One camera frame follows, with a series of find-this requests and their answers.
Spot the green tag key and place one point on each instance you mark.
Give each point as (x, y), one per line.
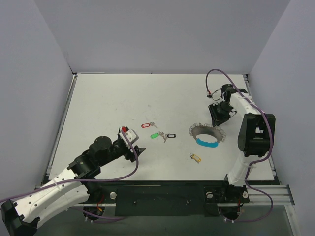
(155, 135)

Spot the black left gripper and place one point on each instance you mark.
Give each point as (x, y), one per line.
(132, 154)

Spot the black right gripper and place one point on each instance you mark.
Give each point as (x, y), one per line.
(219, 114)

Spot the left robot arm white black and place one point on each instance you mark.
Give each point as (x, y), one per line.
(75, 184)

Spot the yellow tag key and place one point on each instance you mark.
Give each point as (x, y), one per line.
(196, 158)

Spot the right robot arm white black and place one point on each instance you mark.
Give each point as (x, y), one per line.
(256, 134)

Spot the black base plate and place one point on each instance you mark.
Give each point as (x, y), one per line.
(167, 198)

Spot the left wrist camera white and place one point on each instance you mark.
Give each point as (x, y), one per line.
(129, 136)

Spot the red tag key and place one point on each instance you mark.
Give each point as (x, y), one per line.
(149, 124)

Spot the black tag key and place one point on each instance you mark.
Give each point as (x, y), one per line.
(169, 136)

